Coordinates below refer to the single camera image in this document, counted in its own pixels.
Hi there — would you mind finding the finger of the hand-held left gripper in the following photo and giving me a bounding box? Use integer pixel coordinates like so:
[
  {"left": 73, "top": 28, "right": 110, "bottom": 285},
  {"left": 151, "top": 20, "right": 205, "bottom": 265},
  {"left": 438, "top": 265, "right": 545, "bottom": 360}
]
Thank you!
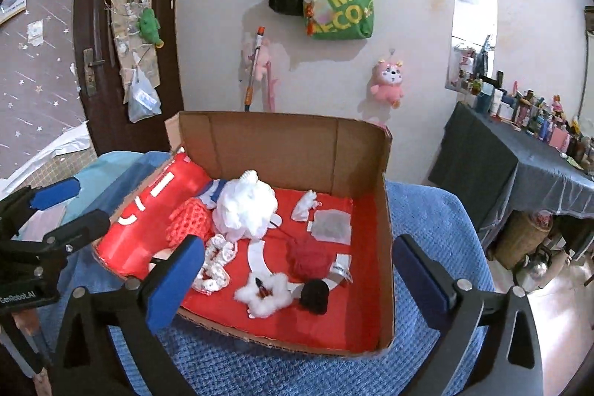
[
  {"left": 0, "top": 177, "right": 81, "bottom": 221},
  {"left": 28, "top": 209, "right": 111, "bottom": 258}
]

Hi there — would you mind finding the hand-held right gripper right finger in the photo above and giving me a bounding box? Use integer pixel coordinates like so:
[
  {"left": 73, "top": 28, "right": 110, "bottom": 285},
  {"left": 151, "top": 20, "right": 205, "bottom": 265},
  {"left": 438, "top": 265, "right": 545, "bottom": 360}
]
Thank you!
[{"left": 390, "top": 233, "right": 551, "bottom": 396}]

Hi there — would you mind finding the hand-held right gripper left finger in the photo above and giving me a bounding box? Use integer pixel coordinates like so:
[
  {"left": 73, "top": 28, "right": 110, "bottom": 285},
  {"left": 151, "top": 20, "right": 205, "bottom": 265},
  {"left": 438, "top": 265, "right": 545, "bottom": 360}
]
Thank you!
[{"left": 49, "top": 235, "right": 206, "bottom": 396}]

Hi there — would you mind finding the cream crochet scrunchie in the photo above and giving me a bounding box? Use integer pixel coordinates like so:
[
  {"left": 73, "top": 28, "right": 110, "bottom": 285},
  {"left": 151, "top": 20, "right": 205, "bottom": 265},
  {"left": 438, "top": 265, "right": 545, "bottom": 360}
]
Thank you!
[{"left": 192, "top": 233, "right": 238, "bottom": 295}]

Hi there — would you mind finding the red foam net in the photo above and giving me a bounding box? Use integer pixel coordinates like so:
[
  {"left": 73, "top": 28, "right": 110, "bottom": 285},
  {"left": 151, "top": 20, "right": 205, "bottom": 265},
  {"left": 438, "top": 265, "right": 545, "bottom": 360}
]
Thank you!
[{"left": 168, "top": 197, "right": 219, "bottom": 248}]

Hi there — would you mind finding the white mesh bath loofah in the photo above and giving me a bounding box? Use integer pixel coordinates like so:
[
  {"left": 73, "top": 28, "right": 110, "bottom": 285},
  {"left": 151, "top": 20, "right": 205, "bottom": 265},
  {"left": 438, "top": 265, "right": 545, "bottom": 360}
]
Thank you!
[{"left": 212, "top": 170, "right": 279, "bottom": 241}]

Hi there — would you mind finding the white fluffy scrunchie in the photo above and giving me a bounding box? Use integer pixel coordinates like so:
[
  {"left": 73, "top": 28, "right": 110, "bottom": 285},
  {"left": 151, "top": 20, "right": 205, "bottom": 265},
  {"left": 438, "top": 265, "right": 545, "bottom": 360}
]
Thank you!
[{"left": 233, "top": 273, "right": 294, "bottom": 319}]

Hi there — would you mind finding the grey mesh pouch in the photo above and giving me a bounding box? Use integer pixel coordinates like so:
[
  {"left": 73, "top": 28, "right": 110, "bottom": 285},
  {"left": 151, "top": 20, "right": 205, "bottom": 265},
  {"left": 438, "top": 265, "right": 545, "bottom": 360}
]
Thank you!
[{"left": 306, "top": 209, "right": 352, "bottom": 246}]

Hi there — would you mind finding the black yarn ball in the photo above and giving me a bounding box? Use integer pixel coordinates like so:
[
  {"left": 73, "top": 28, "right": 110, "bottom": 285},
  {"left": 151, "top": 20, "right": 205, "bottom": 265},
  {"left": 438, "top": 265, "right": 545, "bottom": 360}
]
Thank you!
[{"left": 299, "top": 278, "right": 331, "bottom": 314}]

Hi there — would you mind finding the red yarn ball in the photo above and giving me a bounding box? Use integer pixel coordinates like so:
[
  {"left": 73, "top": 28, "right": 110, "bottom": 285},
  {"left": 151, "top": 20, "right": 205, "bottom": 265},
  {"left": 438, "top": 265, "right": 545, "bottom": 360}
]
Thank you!
[{"left": 271, "top": 217, "right": 336, "bottom": 283}]

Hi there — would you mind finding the cardboard box with red lining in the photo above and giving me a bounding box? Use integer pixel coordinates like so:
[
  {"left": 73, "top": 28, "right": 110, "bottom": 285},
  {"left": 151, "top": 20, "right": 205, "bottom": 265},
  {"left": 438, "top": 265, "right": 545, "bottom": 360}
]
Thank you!
[{"left": 93, "top": 111, "right": 396, "bottom": 360}]

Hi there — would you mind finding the pink cloth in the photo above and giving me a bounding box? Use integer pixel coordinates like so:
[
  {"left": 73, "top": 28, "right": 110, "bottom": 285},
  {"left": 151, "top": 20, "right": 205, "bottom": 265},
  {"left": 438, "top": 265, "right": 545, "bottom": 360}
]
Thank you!
[{"left": 19, "top": 206, "right": 68, "bottom": 241}]

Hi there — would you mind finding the white plastic sheet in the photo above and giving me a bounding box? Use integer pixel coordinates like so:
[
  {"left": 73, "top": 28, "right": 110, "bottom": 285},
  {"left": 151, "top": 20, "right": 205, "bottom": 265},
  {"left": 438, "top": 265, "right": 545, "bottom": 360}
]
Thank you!
[{"left": 0, "top": 121, "right": 94, "bottom": 193}]

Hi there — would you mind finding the light blue bedsheet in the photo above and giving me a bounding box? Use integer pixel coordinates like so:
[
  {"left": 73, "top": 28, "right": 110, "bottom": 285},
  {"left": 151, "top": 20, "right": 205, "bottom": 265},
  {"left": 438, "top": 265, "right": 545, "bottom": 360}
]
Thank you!
[{"left": 60, "top": 151, "right": 156, "bottom": 225}]

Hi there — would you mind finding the metal kettle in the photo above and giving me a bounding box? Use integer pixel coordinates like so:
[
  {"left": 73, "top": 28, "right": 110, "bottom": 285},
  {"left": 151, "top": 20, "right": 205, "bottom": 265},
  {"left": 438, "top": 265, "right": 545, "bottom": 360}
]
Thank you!
[{"left": 513, "top": 245, "right": 555, "bottom": 290}]

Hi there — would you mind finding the clear plastic bag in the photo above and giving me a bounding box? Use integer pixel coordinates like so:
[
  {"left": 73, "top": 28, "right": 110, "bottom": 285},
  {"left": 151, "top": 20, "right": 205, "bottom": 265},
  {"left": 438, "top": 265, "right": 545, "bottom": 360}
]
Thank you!
[{"left": 127, "top": 66, "right": 163, "bottom": 124}]

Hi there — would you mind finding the blue knitted blanket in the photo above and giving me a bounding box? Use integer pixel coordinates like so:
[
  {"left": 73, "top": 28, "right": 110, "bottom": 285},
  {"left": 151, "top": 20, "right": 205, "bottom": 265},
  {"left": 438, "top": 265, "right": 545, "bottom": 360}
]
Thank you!
[{"left": 37, "top": 152, "right": 495, "bottom": 396}]

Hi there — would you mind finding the table with blue cloth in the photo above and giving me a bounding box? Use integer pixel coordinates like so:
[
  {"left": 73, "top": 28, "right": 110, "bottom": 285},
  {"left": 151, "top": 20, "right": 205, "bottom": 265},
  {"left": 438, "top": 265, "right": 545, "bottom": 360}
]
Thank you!
[{"left": 428, "top": 101, "right": 594, "bottom": 260}]

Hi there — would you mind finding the dark brown door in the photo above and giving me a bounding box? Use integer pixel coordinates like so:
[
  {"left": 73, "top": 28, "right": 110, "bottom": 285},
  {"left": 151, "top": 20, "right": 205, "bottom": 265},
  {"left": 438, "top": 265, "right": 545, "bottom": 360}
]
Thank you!
[{"left": 73, "top": 0, "right": 185, "bottom": 158}]

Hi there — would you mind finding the beige hanging organizer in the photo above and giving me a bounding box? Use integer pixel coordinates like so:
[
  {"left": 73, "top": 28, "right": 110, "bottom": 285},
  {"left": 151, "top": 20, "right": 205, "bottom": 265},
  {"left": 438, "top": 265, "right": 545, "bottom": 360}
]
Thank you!
[{"left": 103, "top": 0, "right": 161, "bottom": 104}]

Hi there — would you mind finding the green plush toy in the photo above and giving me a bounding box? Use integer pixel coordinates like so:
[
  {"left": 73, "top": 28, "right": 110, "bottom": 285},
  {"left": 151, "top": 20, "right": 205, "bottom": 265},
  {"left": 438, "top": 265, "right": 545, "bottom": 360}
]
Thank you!
[{"left": 137, "top": 7, "right": 165, "bottom": 49}]

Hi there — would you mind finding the pink hamster plush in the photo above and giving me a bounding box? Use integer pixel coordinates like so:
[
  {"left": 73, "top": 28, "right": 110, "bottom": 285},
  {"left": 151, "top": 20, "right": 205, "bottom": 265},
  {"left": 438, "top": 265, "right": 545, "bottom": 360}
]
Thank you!
[{"left": 370, "top": 58, "right": 405, "bottom": 108}]

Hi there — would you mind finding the stick with orange cap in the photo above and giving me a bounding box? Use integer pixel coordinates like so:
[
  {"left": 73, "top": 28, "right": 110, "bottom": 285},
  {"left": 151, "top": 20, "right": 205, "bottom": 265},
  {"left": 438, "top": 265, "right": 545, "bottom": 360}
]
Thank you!
[{"left": 244, "top": 26, "right": 265, "bottom": 113}]

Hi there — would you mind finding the pale pink plush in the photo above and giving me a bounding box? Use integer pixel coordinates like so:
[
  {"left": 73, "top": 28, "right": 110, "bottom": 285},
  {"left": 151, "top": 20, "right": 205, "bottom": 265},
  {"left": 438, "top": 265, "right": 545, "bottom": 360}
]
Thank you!
[{"left": 239, "top": 32, "right": 281, "bottom": 111}]

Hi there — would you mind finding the metal door handle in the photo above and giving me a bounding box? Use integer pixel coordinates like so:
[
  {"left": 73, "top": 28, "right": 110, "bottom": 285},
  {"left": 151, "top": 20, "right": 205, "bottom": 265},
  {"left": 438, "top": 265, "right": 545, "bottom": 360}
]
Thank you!
[{"left": 82, "top": 48, "right": 107, "bottom": 96}]

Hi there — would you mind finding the wall mirror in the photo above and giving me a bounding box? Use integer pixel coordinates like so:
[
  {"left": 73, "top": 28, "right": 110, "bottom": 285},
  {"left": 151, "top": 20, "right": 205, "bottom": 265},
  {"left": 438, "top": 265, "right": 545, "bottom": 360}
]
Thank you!
[{"left": 444, "top": 0, "right": 498, "bottom": 93}]

